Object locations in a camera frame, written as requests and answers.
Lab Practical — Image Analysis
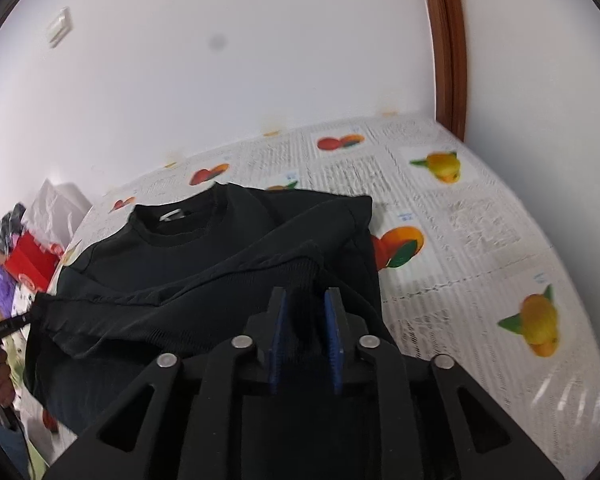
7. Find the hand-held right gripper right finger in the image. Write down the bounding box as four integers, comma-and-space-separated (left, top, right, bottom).
325, 287, 566, 480

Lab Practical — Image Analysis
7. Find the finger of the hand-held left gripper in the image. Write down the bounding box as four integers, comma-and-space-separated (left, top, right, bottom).
0, 312, 33, 356

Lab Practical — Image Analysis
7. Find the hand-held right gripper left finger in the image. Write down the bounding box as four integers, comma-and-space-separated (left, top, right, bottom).
42, 286, 287, 480

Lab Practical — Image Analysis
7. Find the black sweatshirt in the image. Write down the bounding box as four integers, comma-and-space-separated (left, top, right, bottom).
24, 182, 426, 480

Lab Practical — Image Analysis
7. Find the red paper bag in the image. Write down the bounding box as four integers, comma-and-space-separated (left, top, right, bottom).
5, 232, 66, 291

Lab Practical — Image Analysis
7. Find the grey plaid cloth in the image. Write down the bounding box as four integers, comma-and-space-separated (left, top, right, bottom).
0, 202, 28, 251

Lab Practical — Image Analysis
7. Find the person's leg in jeans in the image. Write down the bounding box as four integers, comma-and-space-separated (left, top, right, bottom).
0, 410, 31, 476

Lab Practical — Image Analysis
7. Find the white plastic bag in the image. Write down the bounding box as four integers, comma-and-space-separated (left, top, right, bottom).
22, 177, 93, 251

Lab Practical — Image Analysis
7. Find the fruit print tablecloth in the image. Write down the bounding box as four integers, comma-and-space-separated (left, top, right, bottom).
17, 112, 600, 466

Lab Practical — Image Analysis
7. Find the brown wooden door frame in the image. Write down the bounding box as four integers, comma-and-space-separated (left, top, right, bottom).
417, 0, 468, 142

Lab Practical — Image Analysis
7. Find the white light switch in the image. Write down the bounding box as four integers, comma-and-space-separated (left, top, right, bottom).
47, 7, 73, 48

